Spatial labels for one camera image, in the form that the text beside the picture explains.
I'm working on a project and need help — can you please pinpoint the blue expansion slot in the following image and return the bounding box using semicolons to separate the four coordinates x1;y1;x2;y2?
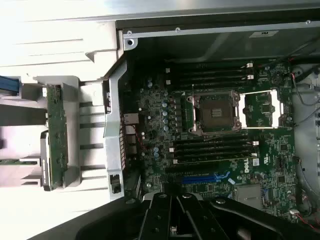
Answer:
181;173;231;185

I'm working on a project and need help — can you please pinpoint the grey chipset heatsink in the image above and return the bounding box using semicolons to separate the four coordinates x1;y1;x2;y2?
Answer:
234;184;265;211

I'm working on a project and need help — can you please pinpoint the black RAM slot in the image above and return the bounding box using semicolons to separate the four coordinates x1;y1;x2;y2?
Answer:
173;156;260;165
169;145;258;152
172;151;258;158
172;138;260;146
166;79;253;87
166;73;255;81
164;67;253;75

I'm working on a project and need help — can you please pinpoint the green motherboard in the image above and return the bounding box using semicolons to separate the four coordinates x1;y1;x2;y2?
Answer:
138;58;296;221

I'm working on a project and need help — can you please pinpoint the grey parts rack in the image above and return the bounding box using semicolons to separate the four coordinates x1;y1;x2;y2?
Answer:
0;21;118;198

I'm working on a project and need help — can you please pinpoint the CPU socket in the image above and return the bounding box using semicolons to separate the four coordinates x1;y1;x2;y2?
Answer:
186;88;241;133

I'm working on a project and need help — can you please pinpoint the metal socket cover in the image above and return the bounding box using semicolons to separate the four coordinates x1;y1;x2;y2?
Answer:
239;88;285;130

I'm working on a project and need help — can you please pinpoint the green RAM stick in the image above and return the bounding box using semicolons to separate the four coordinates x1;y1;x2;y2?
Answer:
0;158;38;166

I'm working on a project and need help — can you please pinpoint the black open PC case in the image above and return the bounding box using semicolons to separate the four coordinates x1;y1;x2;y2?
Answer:
102;9;320;226

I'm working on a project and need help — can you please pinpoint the hard disk drive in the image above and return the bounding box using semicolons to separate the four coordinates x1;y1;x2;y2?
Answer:
0;76;20;97

